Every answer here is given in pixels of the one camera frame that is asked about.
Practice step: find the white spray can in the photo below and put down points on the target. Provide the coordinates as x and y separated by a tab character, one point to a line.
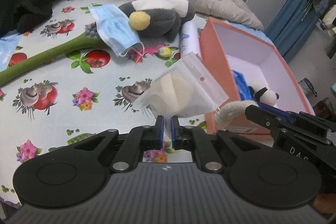
189	40

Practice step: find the blue surgical mask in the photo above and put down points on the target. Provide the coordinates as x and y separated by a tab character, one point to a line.
114	29

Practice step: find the pink cardboard box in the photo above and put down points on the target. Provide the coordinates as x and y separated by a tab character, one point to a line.
225	48

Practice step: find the grey white penguin plush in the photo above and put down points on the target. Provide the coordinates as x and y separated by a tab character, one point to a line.
156	18

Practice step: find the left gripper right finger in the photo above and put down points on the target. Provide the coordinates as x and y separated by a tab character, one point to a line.
259	174

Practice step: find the blue snack bag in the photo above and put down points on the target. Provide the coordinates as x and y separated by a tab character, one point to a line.
242	87

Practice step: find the small panda plush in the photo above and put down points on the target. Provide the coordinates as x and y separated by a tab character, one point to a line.
260	93

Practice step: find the blue curtain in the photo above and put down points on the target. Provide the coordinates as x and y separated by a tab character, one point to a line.
288	32

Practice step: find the green massage hammer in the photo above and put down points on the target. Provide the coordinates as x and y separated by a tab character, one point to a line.
88	39

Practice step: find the white trash bin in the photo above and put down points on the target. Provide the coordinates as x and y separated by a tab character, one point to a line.
307	88

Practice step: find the floral plastic mat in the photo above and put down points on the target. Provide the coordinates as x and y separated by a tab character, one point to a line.
73	97

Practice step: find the pink feather toy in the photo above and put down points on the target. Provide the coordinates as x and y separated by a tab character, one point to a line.
162	52

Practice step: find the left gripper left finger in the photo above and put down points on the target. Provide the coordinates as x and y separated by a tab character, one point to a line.
75	173

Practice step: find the clear zip bag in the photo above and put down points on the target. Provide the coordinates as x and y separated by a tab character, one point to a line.
186	89

